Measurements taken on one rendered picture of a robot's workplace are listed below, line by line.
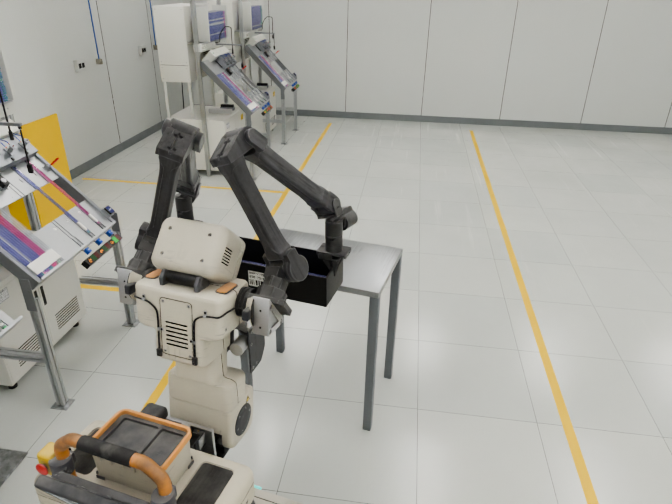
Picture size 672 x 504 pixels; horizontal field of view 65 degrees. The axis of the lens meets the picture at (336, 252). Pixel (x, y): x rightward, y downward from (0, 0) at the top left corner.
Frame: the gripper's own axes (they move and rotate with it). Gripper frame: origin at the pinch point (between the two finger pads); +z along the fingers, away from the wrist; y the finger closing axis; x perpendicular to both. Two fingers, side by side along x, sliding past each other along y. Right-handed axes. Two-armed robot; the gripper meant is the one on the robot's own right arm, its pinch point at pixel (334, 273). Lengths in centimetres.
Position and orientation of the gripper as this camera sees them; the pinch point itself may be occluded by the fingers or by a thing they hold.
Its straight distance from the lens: 179.2
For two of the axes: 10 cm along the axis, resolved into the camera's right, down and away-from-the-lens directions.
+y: -9.4, -1.6, 2.9
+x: -3.3, 4.5, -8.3
